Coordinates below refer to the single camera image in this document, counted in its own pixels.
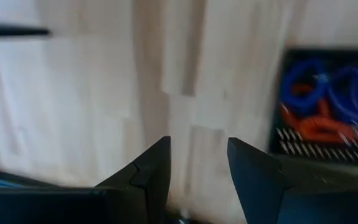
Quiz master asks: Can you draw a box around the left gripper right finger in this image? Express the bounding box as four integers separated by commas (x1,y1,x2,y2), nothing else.
227,137,291,224

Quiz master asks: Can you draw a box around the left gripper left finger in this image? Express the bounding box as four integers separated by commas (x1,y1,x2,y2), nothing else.
94,136,171,224

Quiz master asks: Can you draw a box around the orange coil wristband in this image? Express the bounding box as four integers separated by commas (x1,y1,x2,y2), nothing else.
280,104,358,144
290,82,315,96

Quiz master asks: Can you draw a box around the purple coil wristband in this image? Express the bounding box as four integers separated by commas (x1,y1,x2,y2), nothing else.
326,65,358,127

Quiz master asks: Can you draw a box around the black slotted plastic basket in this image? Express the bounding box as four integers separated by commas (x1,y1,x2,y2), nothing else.
267,46,358,169

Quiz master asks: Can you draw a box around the black aluminium rig frame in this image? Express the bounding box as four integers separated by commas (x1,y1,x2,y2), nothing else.
0,21,51,37

